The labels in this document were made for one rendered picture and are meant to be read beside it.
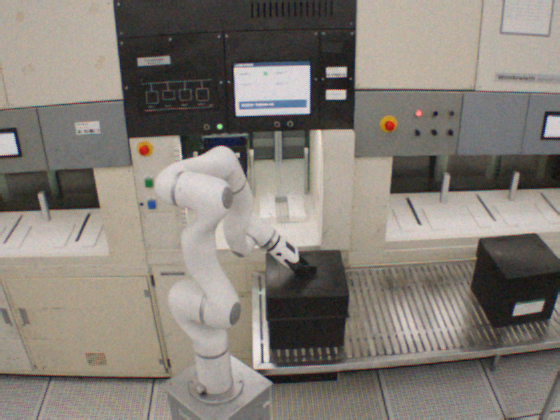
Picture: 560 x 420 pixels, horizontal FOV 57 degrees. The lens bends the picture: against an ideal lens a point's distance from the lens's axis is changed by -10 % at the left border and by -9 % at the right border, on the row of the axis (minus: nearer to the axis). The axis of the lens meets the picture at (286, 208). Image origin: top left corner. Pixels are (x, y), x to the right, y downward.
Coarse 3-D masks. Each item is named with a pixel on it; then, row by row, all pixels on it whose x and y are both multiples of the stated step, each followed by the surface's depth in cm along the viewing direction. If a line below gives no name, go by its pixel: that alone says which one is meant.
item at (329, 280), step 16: (272, 256) 213; (304, 256) 213; (320, 256) 212; (336, 256) 212; (272, 272) 204; (288, 272) 204; (320, 272) 204; (336, 272) 204; (272, 288) 196; (288, 288) 196; (304, 288) 196; (320, 288) 195; (336, 288) 195; (272, 304) 192; (288, 304) 193; (304, 304) 193; (320, 304) 193; (336, 304) 194; (272, 320) 195; (288, 320) 196
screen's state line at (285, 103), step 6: (240, 102) 211; (246, 102) 211; (252, 102) 212; (258, 102) 212; (264, 102) 212; (270, 102) 212; (276, 102) 212; (282, 102) 212; (288, 102) 212; (294, 102) 213; (300, 102) 213; (306, 102) 213; (240, 108) 212; (246, 108) 213; (252, 108) 213; (258, 108) 213; (264, 108) 213; (270, 108) 213; (276, 108) 213; (282, 108) 213; (288, 108) 214
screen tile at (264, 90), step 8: (240, 72) 205; (248, 72) 206; (256, 72) 206; (240, 80) 207; (248, 80) 207; (256, 80) 207; (264, 80) 208; (240, 88) 209; (248, 88) 209; (256, 88) 209; (264, 88) 209; (240, 96) 210; (248, 96) 210; (256, 96) 210; (264, 96) 211
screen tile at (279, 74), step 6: (276, 72) 206; (282, 72) 206; (288, 72) 207; (294, 72) 207; (306, 72) 207; (276, 78) 207; (282, 78) 208; (288, 78) 208; (294, 78) 208; (300, 78) 208; (306, 78) 208; (300, 84) 209; (306, 84) 209; (276, 90) 210; (282, 90) 210; (288, 90) 210; (294, 90) 210; (300, 90) 210; (306, 90) 210; (276, 96) 211
